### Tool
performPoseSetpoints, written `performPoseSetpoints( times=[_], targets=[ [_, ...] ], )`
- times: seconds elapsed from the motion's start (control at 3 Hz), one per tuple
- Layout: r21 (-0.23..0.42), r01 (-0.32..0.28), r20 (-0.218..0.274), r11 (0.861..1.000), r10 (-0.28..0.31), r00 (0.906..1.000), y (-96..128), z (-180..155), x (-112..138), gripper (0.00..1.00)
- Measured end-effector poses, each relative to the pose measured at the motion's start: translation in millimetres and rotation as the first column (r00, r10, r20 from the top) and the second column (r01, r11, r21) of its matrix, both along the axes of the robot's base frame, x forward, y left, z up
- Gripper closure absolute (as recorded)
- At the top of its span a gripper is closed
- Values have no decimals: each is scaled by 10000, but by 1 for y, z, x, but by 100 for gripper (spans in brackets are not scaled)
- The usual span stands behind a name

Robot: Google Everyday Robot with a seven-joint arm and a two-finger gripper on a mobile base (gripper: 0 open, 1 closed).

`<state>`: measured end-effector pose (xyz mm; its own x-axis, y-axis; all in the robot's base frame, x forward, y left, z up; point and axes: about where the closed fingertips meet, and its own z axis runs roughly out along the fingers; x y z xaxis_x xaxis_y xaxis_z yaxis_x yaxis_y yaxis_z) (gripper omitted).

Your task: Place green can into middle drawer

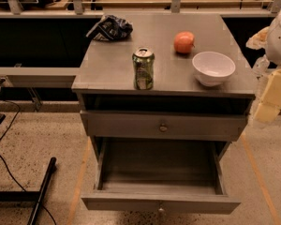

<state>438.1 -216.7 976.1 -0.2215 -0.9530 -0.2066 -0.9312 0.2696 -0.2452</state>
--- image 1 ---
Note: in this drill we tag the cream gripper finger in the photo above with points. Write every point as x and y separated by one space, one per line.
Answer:
270 101

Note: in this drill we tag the green soda can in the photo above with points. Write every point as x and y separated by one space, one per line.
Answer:
143 64

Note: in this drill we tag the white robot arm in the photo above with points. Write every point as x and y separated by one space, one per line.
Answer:
268 38

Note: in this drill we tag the grey wooden drawer cabinet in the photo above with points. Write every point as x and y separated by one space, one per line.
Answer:
106 78

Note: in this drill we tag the open grey middle drawer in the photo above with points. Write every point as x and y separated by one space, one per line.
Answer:
159 176

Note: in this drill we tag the closed grey upper drawer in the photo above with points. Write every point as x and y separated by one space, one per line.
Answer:
163 125

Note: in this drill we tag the clear sanitizer bottle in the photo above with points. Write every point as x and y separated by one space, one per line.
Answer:
261 65

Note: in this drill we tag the white bowl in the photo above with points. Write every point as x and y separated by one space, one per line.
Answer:
212 68

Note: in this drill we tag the red apple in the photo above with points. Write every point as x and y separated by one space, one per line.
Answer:
184 42

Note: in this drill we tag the crumpled dark chip bag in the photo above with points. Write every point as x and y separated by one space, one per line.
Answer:
110 28

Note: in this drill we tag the black metal stand base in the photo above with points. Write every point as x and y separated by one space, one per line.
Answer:
27 167

